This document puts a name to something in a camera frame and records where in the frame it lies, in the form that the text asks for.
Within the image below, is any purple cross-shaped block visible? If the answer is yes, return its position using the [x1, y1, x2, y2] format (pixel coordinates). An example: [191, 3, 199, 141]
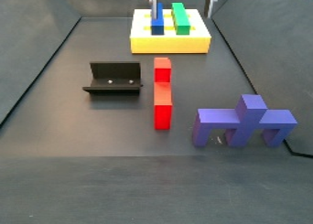
[192, 94, 297, 147]

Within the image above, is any yellow slotted board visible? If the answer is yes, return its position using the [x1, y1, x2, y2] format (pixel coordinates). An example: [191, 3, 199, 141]
[129, 9, 211, 54]

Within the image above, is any blue bar block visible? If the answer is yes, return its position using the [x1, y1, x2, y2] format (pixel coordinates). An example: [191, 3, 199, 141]
[149, 3, 163, 36]

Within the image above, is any green bar block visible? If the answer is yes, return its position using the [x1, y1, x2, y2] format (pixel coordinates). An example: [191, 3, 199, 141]
[171, 3, 191, 35]

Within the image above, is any red stepped block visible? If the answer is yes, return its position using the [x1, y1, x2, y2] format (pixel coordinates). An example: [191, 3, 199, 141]
[153, 58, 172, 130]

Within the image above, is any black angle bracket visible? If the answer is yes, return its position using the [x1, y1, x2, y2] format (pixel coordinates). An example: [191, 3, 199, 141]
[81, 61, 141, 94]

